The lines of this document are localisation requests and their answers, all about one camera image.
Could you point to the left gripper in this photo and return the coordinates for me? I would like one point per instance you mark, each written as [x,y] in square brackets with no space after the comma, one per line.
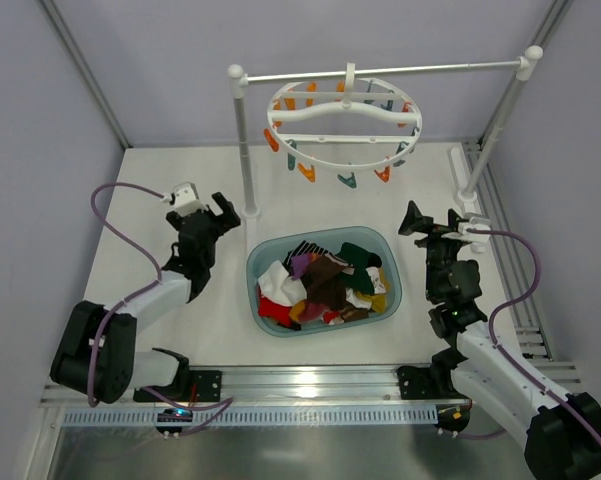
[203,218]

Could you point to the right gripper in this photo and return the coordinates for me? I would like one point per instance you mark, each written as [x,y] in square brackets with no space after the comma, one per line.
[438,235]

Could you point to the round white clip hanger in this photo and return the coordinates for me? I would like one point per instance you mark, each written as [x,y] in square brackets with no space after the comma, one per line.
[356,125]

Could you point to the black white striped sock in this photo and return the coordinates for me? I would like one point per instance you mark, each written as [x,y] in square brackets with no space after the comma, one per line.
[303,248]

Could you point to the purple red striped sock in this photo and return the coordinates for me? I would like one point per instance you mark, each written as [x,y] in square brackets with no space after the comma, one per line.
[305,310]

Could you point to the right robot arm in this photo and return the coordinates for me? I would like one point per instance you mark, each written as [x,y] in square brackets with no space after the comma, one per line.
[558,431]

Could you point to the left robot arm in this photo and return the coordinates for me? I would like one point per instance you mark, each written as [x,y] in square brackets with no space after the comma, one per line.
[97,354]

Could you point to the pile of socks in basket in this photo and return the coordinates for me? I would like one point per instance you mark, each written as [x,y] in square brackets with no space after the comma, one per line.
[366,290]

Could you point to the teal plastic basket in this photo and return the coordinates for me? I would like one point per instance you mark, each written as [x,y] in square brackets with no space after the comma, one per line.
[277,249]

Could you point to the white drying rack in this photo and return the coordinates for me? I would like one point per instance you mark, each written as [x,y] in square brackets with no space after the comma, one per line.
[465,179]

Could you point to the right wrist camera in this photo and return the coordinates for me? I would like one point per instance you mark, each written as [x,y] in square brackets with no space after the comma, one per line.
[473,230]

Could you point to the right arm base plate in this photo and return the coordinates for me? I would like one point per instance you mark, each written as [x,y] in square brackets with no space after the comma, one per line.
[432,382]

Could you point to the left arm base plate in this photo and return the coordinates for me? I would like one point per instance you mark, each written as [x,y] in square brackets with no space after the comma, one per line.
[205,385]

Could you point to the aluminium rail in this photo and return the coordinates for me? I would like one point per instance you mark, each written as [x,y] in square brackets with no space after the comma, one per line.
[326,384]

